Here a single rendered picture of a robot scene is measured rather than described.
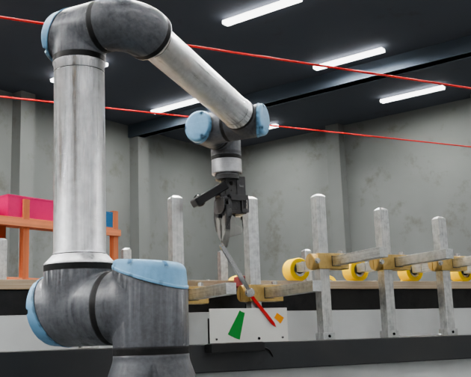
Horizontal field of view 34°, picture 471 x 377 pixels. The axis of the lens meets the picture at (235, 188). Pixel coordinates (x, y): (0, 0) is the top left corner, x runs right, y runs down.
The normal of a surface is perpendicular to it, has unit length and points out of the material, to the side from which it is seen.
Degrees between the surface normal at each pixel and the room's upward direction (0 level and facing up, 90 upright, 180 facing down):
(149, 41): 132
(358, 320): 90
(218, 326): 90
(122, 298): 86
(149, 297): 90
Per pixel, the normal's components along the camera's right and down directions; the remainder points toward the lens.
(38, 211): 0.78, -0.14
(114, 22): 0.04, 0.09
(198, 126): -0.54, -0.14
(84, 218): 0.33, -0.18
